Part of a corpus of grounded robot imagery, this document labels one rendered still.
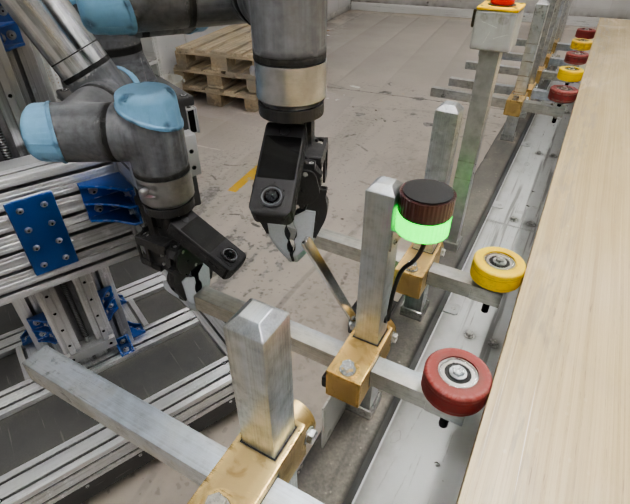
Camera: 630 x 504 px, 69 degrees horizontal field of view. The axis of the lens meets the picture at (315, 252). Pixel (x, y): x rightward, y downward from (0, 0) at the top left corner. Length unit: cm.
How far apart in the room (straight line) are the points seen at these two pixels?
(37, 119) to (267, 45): 32
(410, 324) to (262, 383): 61
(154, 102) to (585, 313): 63
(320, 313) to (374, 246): 140
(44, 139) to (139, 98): 13
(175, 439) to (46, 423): 109
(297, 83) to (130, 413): 36
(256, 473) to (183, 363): 112
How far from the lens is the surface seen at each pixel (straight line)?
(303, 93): 48
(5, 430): 159
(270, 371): 35
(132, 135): 62
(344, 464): 74
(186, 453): 47
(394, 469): 84
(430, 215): 49
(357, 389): 62
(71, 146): 65
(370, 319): 62
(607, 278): 83
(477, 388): 59
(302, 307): 196
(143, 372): 155
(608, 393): 66
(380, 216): 52
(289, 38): 47
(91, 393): 54
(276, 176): 48
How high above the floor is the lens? 135
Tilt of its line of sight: 37 degrees down
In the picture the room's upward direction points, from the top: straight up
